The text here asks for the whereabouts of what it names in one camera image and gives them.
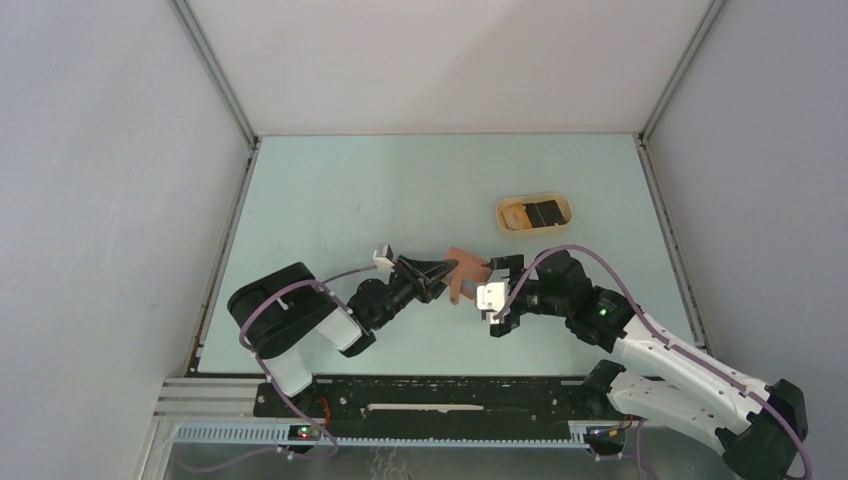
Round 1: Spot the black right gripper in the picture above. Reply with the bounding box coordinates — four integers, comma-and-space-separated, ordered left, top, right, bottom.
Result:
483, 255, 570, 338

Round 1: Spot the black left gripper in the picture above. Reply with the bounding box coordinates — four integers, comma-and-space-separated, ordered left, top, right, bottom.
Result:
371, 254, 459, 329

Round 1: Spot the orange leather card holder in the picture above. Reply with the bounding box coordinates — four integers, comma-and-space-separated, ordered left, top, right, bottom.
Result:
443, 247, 492, 305

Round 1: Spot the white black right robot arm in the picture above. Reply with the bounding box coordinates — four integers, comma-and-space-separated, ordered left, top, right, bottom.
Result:
476, 245, 814, 479

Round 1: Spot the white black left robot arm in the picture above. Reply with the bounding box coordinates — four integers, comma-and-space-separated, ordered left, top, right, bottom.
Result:
227, 256, 458, 417

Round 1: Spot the gold VIP credit card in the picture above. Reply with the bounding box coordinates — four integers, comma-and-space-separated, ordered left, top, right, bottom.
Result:
500, 204, 529, 231

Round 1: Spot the black gold-lined credit card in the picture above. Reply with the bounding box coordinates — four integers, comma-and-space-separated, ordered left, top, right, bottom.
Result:
523, 200, 568, 229

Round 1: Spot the beige oval tray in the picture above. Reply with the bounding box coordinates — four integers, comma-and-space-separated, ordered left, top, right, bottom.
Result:
495, 192, 573, 238

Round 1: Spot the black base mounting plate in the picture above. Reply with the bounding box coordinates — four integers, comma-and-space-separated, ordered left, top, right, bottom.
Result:
253, 375, 637, 439

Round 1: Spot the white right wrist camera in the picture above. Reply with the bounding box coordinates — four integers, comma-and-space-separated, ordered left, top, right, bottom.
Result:
475, 280, 510, 325

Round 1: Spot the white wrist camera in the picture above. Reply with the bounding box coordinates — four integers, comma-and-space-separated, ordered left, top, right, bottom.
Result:
475, 280, 510, 325
372, 243, 395, 273

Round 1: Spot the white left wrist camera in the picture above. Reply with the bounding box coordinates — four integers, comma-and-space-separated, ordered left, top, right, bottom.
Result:
372, 243, 395, 273

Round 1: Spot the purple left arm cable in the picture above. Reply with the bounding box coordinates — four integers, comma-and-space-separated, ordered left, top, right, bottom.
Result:
238, 264, 382, 458

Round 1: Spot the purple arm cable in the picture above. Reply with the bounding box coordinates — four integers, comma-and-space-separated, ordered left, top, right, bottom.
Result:
238, 264, 382, 458
496, 245, 815, 480

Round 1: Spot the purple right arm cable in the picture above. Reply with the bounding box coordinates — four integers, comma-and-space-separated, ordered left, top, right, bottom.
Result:
496, 245, 815, 480

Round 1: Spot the white cable duct strip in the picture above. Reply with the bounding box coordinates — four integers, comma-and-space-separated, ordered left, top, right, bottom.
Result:
173, 422, 588, 448

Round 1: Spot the aluminium frame rail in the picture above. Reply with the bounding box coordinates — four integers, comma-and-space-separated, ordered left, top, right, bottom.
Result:
168, 0, 260, 150

